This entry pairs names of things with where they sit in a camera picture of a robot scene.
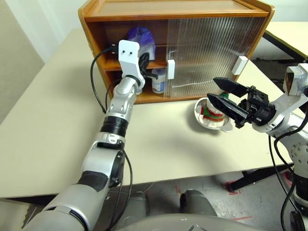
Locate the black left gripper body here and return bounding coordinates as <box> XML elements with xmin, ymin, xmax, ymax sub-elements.
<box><xmin>138</xmin><ymin>57</ymin><xmax>147</xmax><ymax>77</ymax></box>

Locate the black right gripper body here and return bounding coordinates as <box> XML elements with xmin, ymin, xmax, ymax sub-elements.
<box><xmin>239</xmin><ymin>85</ymin><xmax>276</xmax><ymax>124</ymax></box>

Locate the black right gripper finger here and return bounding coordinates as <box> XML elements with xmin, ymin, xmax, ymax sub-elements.
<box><xmin>213</xmin><ymin>77</ymin><xmax>248</xmax><ymax>98</ymax></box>
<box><xmin>206</xmin><ymin>93</ymin><xmax>250</xmax><ymax>128</ymax></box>

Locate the white door handle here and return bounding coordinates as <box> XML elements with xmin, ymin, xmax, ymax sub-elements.
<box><xmin>167</xmin><ymin>59</ymin><xmax>176</xmax><ymax>80</ymax></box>
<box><xmin>231</xmin><ymin>55</ymin><xmax>248</xmax><ymax>76</ymax></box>

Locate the purple tissue box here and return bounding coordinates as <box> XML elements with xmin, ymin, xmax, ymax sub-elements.
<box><xmin>127</xmin><ymin>26</ymin><xmax>156</xmax><ymax>61</ymax></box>

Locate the white bowl with red-green item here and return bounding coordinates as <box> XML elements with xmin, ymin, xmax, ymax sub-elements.
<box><xmin>193</xmin><ymin>97</ymin><xmax>233</xmax><ymax>133</ymax></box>

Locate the ribbed translucent sliding door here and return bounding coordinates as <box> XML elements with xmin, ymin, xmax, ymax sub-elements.
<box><xmin>163</xmin><ymin>16</ymin><xmax>262</xmax><ymax>98</ymax></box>
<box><xmin>168</xmin><ymin>16</ymin><xmax>267</xmax><ymax>96</ymax></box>

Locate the brown wooden cabinet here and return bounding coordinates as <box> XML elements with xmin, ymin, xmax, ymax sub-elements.
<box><xmin>77</xmin><ymin>0</ymin><xmax>276</xmax><ymax>104</ymax></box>

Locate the beige side table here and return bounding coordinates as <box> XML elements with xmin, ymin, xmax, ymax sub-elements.
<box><xmin>263</xmin><ymin>22</ymin><xmax>308</xmax><ymax>60</ymax></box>

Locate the silver robot torso shell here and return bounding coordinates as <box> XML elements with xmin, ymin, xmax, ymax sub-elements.
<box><xmin>108</xmin><ymin>213</ymin><xmax>263</xmax><ymax>231</ymax></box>

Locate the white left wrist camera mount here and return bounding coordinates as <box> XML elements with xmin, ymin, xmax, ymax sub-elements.
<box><xmin>117</xmin><ymin>39</ymin><xmax>146</xmax><ymax>85</ymax></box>

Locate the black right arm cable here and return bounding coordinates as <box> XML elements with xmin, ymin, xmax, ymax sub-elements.
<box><xmin>268</xmin><ymin>129</ymin><xmax>308</xmax><ymax>231</ymax></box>

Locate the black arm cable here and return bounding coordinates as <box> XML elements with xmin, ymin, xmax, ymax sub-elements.
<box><xmin>268</xmin><ymin>129</ymin><xmax>308</xmax><ymax>231</ymax></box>
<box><xmin>90</xmin><ymin>44</ymin><xmax>133</xmax><ymax>231</ymax></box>

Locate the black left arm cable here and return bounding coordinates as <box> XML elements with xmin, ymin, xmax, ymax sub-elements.
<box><xmin>90</xmin><ymin>44</ymin><xmax>133</xmax><ymax>231</ymax></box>

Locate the black metal table frame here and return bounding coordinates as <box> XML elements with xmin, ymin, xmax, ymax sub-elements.
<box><xmin>230</xmin><ymin>166</ymin><xmax>295</xmax><ymax>192</ymax></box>

